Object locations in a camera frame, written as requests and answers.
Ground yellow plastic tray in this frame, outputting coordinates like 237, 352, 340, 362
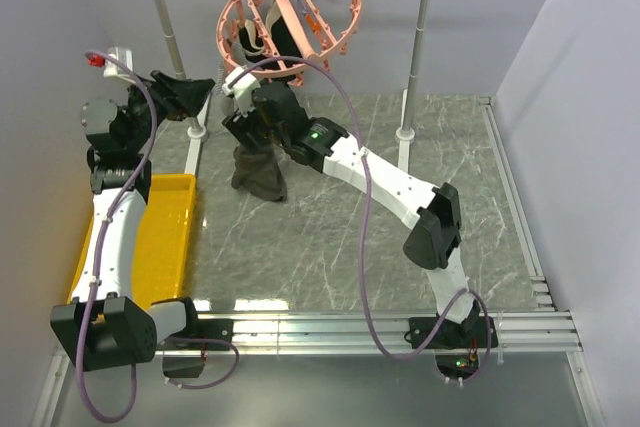
69, 174, 196, 310

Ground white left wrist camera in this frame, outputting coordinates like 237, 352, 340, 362
85, 47, 134, 84

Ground dark grey boxer briefs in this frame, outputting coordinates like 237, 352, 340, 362
231, 145, 288, 202

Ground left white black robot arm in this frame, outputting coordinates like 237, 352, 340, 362
50, 71, 215, 372

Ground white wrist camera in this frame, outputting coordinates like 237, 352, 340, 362
222, 67, 261, 116
85, 47, 134, 84

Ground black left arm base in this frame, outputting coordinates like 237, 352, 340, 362
157, 318, 239, 390

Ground aluminium right side rail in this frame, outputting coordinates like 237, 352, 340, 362
476, 96, 557, 311

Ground black hanging underwear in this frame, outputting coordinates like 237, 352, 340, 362
238, 3, 301, 63

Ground aluminium table edge rail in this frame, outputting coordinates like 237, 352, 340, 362
53, 310, 584, 356

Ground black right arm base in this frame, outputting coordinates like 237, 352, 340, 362
408, 311, 500, 381

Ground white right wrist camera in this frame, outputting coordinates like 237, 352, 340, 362
222, 67, 261, 116

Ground pink round clip hanger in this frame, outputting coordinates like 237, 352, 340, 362
215, 0, 362, 86

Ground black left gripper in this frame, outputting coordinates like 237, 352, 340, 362
125, 70, 215, 154

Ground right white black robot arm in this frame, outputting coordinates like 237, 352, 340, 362
222, 75, 476, 347

